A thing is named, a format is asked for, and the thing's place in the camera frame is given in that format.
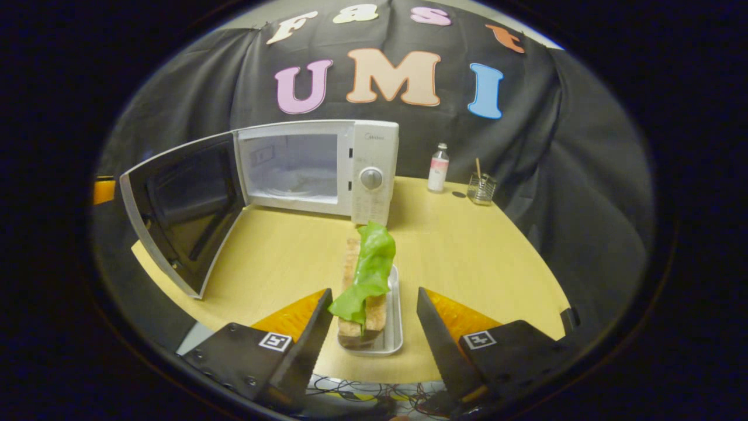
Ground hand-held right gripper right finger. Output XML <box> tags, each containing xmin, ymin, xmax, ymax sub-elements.
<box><xmin>416</xmin><ymin>286</ymin><xmax>577</xmax><ymax>409</ymax></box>

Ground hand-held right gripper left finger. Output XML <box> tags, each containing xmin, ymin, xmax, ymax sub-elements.
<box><xmin>181</xmin><ymin>288</ymin><xmax>334</xmax><ymax>410</ymax></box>

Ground green lettuce leaf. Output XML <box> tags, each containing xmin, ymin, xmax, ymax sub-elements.
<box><xmin>328</xmin><ymin>220</ymin><xmax>397</xmax><ymax>324</ymax></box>

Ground white microwave oven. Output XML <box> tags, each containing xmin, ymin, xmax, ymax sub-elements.
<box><xmin>120</xmin><ymin>119</ymin><xmax>401</xmax><ymax>300</ymax></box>

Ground small rectangular food tray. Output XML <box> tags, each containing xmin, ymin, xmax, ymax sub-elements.
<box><xmin>337</xmin><ymin>263</ymin><xmax>404</xmax><ymax>357</ymax></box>

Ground glass turntable plate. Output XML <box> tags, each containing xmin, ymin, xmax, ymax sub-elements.
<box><xmin>260</xmin><ymin>168</ymin><xmax>341</xmax><ymax>203</ymax></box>

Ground small glass cup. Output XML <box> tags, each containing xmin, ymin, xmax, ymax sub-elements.
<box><xmin>467</xmin><ymin>174</ymin><xmax>498</xmax><ymax>206</ymax></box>

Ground clear bottle with pink label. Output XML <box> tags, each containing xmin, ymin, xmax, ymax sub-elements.
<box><xmin>427</xmin><ymin>143</ymin><xmax>451</xmax><ymax>194</ymax></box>

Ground tangled floor cables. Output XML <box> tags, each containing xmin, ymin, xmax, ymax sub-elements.
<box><xmin>305</xmin><ymin>375</ymin><xmax>448</xmax><ymax>413</ymax></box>

